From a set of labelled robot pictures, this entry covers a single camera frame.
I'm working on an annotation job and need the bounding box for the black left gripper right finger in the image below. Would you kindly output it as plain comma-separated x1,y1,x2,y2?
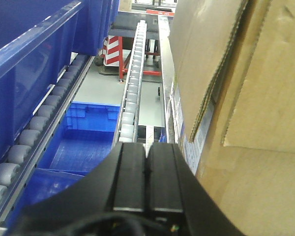
146,143,243,236

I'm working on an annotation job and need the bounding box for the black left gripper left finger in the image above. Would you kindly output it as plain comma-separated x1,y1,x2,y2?
7,143,146,236

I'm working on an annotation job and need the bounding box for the brown cardboard box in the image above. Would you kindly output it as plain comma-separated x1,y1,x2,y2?
170,0,295,236

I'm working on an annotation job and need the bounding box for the blue plastic bin below shelf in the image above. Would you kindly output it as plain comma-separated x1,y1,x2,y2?
5,102,119,228

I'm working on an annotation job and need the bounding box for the blue plastic bin on shelf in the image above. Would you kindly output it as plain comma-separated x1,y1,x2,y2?
0,0,119,163

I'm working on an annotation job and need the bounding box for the red white striped barrier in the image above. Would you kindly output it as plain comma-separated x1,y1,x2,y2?
102,35,119,67

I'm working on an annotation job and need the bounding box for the middle grey roller rail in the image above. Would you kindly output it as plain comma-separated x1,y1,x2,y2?
112,20,147,146

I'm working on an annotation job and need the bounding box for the grey roller rail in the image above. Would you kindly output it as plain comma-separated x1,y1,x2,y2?
0,55,94,225
112,20,147,146

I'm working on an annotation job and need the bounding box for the left grey roller rail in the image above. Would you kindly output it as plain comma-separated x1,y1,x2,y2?
0,55,94,225

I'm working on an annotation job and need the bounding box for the metal shelf side rail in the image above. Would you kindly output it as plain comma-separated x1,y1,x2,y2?
158,15,175,143

